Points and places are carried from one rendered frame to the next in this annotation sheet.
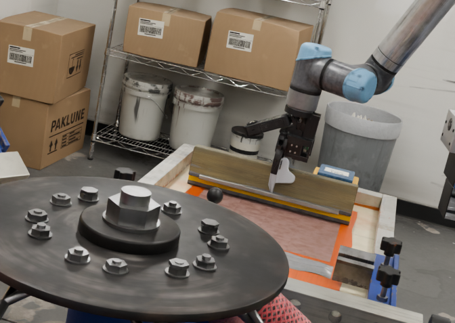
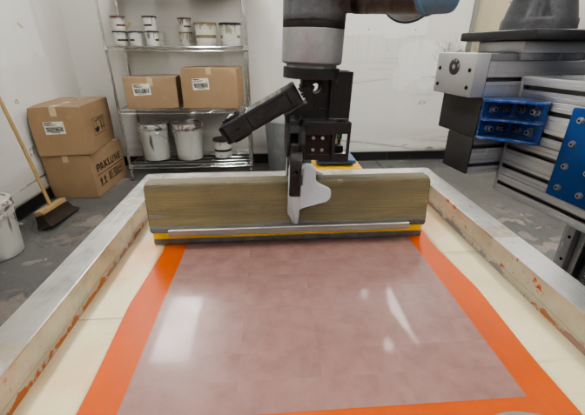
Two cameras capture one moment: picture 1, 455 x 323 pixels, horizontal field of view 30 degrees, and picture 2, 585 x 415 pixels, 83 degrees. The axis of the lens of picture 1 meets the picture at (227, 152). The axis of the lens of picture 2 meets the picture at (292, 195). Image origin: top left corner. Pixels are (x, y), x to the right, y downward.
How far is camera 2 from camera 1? 154 cm
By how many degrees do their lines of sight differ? 15
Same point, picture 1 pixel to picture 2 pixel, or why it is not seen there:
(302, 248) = (433, 361)
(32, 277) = not seen: outside the picture
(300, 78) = not seen: outside the picture
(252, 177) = (258, 209)
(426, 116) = not seen: hidden behind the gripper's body
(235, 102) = (210, 123)
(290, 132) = (304, 116)
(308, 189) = (353, 203)
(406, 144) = not seen: hidden behind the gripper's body
